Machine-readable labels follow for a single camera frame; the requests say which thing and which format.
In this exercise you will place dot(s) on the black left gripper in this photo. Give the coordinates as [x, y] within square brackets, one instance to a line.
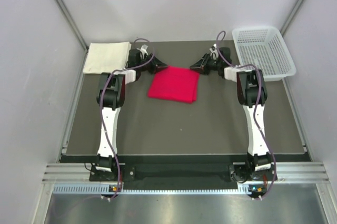
[156, 65]

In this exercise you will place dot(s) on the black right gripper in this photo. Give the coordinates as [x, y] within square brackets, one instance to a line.
[201, 65]

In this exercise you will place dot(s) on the pink red t shirt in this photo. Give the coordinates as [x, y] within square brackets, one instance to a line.
[175, 84]

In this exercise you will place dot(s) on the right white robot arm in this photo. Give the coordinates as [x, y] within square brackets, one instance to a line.
[251, 94]

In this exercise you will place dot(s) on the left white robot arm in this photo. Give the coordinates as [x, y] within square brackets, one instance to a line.
[111, 98]

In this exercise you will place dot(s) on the folded cream white t shirt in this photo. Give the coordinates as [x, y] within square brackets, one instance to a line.
[106, 57]

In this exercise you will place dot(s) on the white perforated plastic basket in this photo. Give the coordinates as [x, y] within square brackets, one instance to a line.
[265, 48]

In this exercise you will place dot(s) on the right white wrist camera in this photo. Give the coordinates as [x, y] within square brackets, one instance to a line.
[213, 52]

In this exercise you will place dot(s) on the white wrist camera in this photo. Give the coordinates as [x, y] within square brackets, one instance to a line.
[213, 52]
[143, 49]

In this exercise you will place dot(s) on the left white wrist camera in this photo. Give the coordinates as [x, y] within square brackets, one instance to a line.
[143, 49]

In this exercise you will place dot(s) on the left aluminium frame post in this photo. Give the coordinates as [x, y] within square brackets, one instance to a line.
[71, 23]

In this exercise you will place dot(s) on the aluminium frame post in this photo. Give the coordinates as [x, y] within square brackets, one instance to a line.
[291, 16]
[71, 23]

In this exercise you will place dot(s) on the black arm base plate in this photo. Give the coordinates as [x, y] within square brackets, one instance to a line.
[223, 172]

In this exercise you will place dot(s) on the slotted grey cable duct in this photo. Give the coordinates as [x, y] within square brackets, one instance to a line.
[106, 189]

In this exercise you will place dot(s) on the right aluminium frame post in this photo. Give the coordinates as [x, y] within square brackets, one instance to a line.
[291, 16]

